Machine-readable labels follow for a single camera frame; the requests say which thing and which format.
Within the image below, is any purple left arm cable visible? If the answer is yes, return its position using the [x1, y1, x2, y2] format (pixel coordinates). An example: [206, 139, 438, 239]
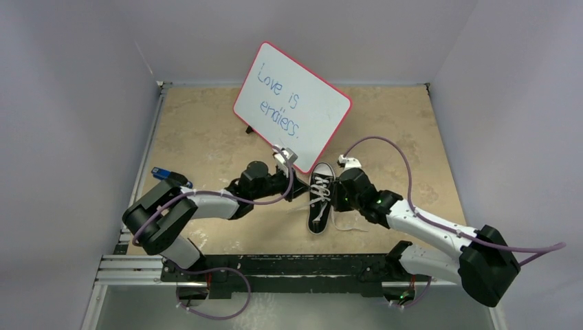
[132, 145, 296, 321]

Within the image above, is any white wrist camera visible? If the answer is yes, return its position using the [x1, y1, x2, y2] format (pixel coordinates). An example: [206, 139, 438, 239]
[337, 155, 362, 171]
[272, 145, 298, 177]

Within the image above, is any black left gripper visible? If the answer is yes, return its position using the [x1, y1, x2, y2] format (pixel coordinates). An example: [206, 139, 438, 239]
[252, 166, 311, 203]

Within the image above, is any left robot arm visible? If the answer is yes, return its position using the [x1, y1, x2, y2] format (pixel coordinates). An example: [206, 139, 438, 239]
[122, 161, 309, 281]

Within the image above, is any blue stapler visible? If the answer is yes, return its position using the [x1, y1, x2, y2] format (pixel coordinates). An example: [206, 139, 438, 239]
[151, 167, 193, 188]

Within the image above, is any black canvas sneaker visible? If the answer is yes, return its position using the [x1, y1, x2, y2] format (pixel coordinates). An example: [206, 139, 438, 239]
[307, 162, 336, 234]

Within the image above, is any pink-framed whiteboard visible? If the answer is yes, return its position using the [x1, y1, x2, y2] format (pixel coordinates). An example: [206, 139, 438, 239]
[233, 42, 353, 173]

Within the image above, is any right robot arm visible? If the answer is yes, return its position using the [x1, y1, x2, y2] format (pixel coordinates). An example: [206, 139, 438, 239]
[332, 168, 520, 307]

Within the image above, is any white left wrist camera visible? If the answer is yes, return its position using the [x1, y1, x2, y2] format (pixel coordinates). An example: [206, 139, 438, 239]
[272, 145, 298, 177]

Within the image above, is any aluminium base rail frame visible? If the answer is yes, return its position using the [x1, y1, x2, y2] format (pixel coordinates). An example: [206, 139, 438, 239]
[84, 83, 507, 329]

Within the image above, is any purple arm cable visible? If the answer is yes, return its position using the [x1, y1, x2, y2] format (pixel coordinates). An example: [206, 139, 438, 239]
[339, 135, 567, 311]
[132, 145, 296, 321]

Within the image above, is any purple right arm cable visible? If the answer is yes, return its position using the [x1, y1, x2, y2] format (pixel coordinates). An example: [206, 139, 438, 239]
[339, 135, 567, 311]

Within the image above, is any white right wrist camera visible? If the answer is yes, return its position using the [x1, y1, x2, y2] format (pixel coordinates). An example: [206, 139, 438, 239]
[337, 155, 362, 171]

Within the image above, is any white shoelace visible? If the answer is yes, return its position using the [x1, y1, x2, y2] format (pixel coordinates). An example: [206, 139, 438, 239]
[292, 172, 367, 234]

